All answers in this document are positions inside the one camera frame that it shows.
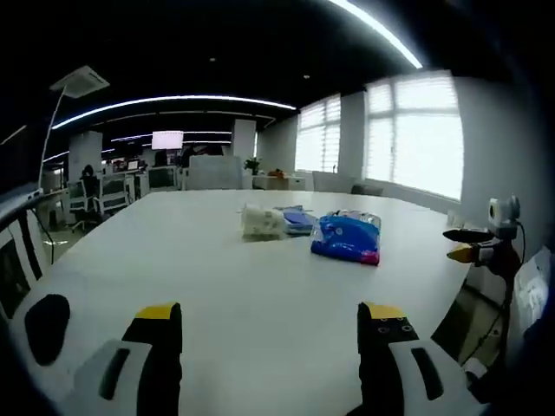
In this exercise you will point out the blue wet wipes pack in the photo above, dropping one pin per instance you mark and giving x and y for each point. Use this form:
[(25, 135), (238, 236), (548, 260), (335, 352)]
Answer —
[(299, 221)]

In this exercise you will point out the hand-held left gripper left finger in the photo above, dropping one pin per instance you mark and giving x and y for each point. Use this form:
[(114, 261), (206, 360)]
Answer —
[(86, 377)]

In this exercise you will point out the person's right hand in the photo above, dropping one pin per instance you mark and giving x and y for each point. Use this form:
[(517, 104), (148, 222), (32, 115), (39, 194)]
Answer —
[(505, 260)]

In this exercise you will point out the ceiling air conditioner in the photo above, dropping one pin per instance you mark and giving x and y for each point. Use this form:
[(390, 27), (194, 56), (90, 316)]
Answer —
[(80, 80)]

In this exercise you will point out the white chest device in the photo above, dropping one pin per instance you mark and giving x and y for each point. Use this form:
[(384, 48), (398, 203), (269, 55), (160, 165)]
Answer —
[(531, 290)]

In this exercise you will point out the black chair armrest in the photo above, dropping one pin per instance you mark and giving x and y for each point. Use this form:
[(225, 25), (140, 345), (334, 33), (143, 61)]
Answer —
[(47, 329)]

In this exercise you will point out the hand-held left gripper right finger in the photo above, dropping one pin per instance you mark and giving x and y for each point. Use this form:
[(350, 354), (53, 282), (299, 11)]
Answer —
[(451, 381)]

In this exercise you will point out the bright wall screen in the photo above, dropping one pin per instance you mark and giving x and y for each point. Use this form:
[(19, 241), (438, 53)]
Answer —
[(167, 140)]

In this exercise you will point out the white table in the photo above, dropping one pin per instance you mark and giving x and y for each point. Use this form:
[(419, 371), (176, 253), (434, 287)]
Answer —
[(217, 281)]

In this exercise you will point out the white frame chair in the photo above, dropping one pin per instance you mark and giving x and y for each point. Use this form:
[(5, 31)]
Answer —
[(32, 242)]

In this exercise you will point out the grey chair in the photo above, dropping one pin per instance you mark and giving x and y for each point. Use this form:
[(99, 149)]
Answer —
[(367, 190)]

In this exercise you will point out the blue plastic tissue bag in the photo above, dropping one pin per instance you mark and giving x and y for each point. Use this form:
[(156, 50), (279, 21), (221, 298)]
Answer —
[(342, 242)]

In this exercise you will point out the window with blinds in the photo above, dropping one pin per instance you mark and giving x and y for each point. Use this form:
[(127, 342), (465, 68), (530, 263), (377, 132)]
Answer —
[(316, 138), (416, 143)]

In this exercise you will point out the potted plant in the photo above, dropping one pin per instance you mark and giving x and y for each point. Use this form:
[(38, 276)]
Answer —
[(252, 164)]

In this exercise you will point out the white paper cup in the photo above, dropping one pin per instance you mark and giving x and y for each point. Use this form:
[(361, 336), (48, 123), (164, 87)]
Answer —
[(260, 221)]

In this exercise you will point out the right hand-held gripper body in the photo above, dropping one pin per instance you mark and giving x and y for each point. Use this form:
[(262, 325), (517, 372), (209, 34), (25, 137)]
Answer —
[(503, 212)]

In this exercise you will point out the white mesh office chair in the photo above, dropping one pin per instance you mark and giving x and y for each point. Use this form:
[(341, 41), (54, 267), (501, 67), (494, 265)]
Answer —
[(162, 177), (115, 190)]

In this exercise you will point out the white partition panel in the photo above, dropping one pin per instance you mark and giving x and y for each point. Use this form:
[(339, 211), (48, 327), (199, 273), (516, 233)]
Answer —
[(214, 173)]

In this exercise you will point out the white low cabinet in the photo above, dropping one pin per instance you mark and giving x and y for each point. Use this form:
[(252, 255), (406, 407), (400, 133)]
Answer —
[(286, 182)]

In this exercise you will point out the orange object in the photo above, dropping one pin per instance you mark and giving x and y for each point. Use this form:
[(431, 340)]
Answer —
[(276, 173)]

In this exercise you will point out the ceiling light strip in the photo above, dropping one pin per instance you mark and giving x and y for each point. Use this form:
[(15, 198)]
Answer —
[(173, 99), (390, 37)]

